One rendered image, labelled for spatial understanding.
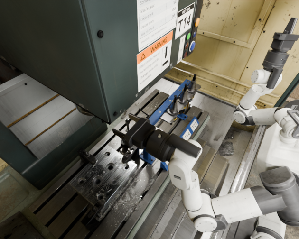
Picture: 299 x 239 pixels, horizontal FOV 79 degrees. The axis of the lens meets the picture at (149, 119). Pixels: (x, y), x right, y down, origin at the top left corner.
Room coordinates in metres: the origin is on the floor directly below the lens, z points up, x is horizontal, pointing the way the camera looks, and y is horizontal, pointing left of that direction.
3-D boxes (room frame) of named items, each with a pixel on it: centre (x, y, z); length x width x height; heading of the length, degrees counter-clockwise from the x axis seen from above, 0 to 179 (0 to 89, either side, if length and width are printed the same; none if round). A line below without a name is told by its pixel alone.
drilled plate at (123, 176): (0.43, 0.24, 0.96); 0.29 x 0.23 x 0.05; 146
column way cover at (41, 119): (0.74, 0.56, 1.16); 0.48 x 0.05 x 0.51; 146
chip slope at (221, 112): (1.03, -0.18, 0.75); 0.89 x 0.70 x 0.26; 56
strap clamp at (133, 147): (0.55, 0.11, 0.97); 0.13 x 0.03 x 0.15; 146
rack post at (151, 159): (0.58, 0.01, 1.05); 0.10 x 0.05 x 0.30; 56
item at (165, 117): (0.64, -0.10, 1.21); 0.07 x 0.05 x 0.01; 56
